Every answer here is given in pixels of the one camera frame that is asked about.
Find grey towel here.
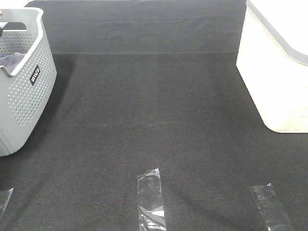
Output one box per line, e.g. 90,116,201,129
0,52,25,73

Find black felt table mat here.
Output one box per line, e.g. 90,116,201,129
0,0,308,231

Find clear tape strip centre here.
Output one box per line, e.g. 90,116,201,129
137,168,167,231

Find clear tape strip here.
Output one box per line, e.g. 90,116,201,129
250,183,295,231
0,188,13,219
137,168,167,231

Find grey perforated laundry basket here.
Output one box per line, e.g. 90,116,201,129
0,7,57,156

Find white plastic storage basket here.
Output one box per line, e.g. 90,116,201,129
236,0,308,133

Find clear tape strip right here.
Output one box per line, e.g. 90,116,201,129
250,183,295,231

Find clear tape strip left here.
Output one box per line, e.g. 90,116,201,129
0,188,13,219

